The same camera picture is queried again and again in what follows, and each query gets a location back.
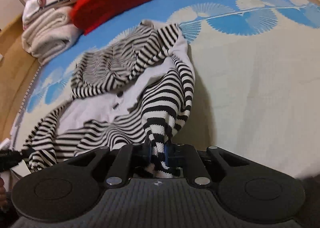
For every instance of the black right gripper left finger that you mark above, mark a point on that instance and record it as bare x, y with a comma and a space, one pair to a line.
129, 158

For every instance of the folded beige blanket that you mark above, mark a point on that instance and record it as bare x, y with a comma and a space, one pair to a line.
50, 34

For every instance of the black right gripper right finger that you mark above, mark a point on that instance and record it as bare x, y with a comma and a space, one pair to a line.
186, 157

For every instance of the person's left hand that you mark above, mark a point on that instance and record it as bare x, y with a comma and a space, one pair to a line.
3, 195

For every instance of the black white striped garment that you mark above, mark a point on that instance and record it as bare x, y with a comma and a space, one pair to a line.
137, 90

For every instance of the blue and cream bedsheet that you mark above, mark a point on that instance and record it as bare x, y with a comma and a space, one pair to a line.
256, 65

